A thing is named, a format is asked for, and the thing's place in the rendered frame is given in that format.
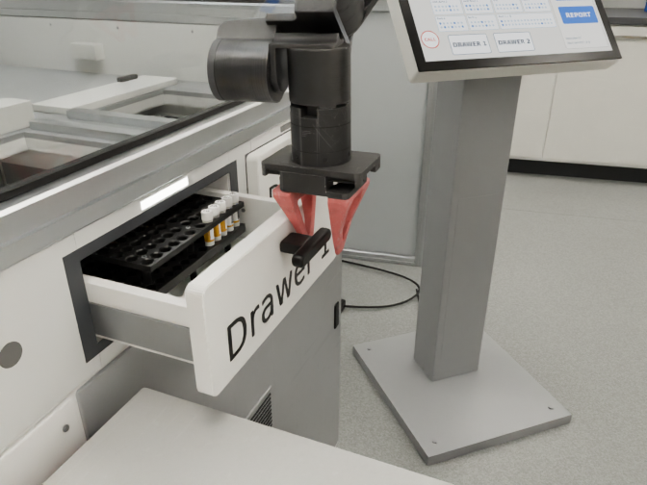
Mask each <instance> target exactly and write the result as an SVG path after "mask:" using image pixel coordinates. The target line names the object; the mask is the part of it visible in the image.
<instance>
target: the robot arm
mask: <svg viewBox="0 0 647 485"><path fill-rule="evenodd" d="M377 1H378V0H296V2H295V8H294V13H267V15H266V17H263V18H251V19H239V20H227V21H224V22H222V23H221V25H220V26H219V28H218V33H217V38H216V39H215V40H214V41H213V42H212V44H211V46H210V49H209V53H208V58H207V76H208V82H209V86H210V89H211V92H212V93H213V95H214V96H215V97H216V98H217V99H218V100H221V101H245V102H269V103H278V102H280V100H281V99H282V97H283V95H284V92H285V91H286V90H287V87H288V85H289V100H290V102H291V105H290V110H291V111H290V121H291V142H292V144H289V145H286V146H285V147H283V148H281V149H280V150H278V151H277V152H275V153H273V154H272V155H270V156H269V157H268V158H266V159H265V160H263V161H262V162H261V165H262V175H263V176H266V175H268V174H277V175H280V176H279V185H278V186H277V187H276V188H274V189H273V190H272V195H273V198H274V199H275V201H276V202H277V203H278V205H279V206H280V208H281V209H282V211H283V212H284V214H285V215H286V217H287V218H288V219H289V220H290V221H291V223H292V224H293V226H294V228H295V230H296V232H297V233H299V234H304V235H309V236H313V235H314V224H315V211H316V196H317V195H318V196H325V197H327V206H328V212H329V219H330V226H331V233H332V240H333V245H334V250H335V254H336V255H339V254H340V253H341V252H342V250H343V249H344V246H345V242H346V239H347V235H348V232H349V227H350V224H351V221H352V218H353V216H354V214H355V212H356V210H357V208H358V206H359V204H360V202H361V200H362V198H363V196H364V194H365V192H366V190H367V188H368V187H369V185H370V178H368V177H367V173H368V172H369V171H370V172H377V171H378V170H379V169H380V154H378V153H372V152H362V151H352V150H351V48H352V40H353V34H354V33H355V32H356V31H357V30H358V29H359V28H360V26H361V25H362V23H363V22H364V21H365V19H366V18H367V16H368V15H369V13H370V12H371V10H372V9H373V7H374V6H375V4H376V2H377ZM333 182H338V183H337V184H336V185H333ZM299 199H301V204H302V208H303V212H304V222H303V219H302V216H301V213H300V209H299V206H298V200H299Z"/></svg>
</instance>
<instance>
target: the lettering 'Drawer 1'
mask: <svg viewBox="0 0 647 485"><path fill-rule="evenodd" d="M328 252H329V249H328V250H326V244H325V245H324V255H323V256H322V258H323V257H324V256H325V255H326V254H327V253H328ZM304 269H305V267H304V268H302V269H301V270H300V271H299V272H298V268H296V271H295V283H296V285H297V286H299V285H300V284H301V283H302V281H303V279H304V275H303V277H302V279H301V280H300V281H299V282H298V279H297V277H298V276H299V275H300V274H301V273H302V272H303V270H304ZM291 281H292V271H290V278H289V289H288V286H287V281H286V277H284V278H283V282H282V294H280V290H279V286H278V285H277V286H276V290H277V295H278V299H279V304H280V306H281V305H282V304H283V295H284V284H285V289H286V294H287V297H289V296H290V291H291ZM268 298H270V299H271V301H270V302H269V304H268V305H267V306H266V307H265V309H264V311H263V314H262V322H264V323H266V322H267V321H268V320H269V319H270V317H271V315H273V298H272V294H267V295H266V297H265V298H264V300H263V301H262V306H263V305H264V303H265V301H266V300H267V299H268ZM270 305H271V311H270V314H269V316H268V317H267V318H266V319H265V312H266V310H267V309H268V308H269V307H270ZM258 309H259V304H258V305H257V306H256V307H255V309H254V312H253V311H252V312H251V313H250V318H251V333H252V337H253V336H254V335H255V331H254V315H255V313H256V311H257V310H258ZM239 321H240V322H241V323H242V324H243V328H244V336H243V340H242V343H241V345H240V347H239V348H238V349H237V351H236V352H235V353H234V354H233V345H232V335H231V328H232V327H233V326H234V325H235V324H236V323H237V322H239ZM227 334H228V344H229V355H230V362H231V361H232V360H233V359H234V358H235V357H236V356H237V354H238V353H239V352H240V351H241V349H242V347H243V346H244V343H245V341H246V319H245V318H244V317H238V318H236V319H235V320H234V321H233V322H232V323H231V324H230V325H229V326H228V327H227Z"/></svg>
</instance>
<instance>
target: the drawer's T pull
mask: <svg viewBox="0 0 647 485"><path fill-rule="evenodd" d="M330 237H331V231H330V229H328V228H324V227H321V228H320V229H319V230H318V231H317V232H316V233H315V234H314V235H313V236H309V235H304V234H299V233H294V232H293V233H290V234H289V235H288V236H287V237H286V238H285V239H284V240H282V241H281V242H280V251H281V252H284V253H289V254H294V255H293V257H292V265H293V266H294V267H297V268H304V267H305V266H306V265H307V264H308V263H309V262H310V261H311V259H312V258H313V257H314V256H315V255H316V254H317V253H318V252H319V251H320V250H321V249H322V248H323V247H324V245H325V244H326V243H327V242H328V241H329V240H330Z"/></svg>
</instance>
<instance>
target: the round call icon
mask: <svg viewBox="0 0 647 485"><path fill-rule="evenodd" d="M418 32H419V36H420V39H421V43H422V45H423V49H424V50H425V49H443V48H442V45H441V41H440V38H439V36H438V32H437V30H421V31H418Z"/></svg>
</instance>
